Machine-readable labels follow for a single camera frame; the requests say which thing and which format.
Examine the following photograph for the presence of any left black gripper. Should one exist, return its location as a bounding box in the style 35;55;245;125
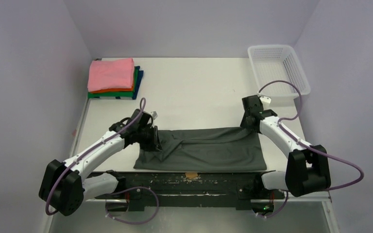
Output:
136;124;162;151

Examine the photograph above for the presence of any dark grey t shirt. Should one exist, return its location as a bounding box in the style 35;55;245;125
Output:
134;127;267;172

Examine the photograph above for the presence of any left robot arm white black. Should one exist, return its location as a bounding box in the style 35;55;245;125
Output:
38;109;162;216

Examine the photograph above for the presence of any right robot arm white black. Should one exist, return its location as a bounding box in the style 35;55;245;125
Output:
240;95;331;198

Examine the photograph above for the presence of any green folded t shirt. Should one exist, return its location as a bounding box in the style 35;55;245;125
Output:
87;69;137;99

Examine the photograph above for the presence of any orange folded t shirt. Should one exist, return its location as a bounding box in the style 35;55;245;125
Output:
90;85;135;94

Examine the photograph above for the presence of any white plastic basket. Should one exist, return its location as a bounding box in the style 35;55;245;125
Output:
247;45;311;96

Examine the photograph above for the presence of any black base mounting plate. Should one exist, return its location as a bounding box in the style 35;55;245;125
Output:
105;172;285;214

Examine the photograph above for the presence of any blue folded t shirt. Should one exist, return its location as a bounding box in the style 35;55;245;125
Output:
132;66;144;100

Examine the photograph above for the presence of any brown tape piece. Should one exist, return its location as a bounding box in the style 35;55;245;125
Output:
185;172;199;180

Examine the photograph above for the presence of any pink folded t shirt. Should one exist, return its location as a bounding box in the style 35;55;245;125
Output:
87;58;135;92

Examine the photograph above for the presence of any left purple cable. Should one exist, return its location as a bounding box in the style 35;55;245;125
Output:
45;98;159;225

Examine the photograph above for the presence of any aluminium rail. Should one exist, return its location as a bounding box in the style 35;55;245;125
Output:
84;192;331;202

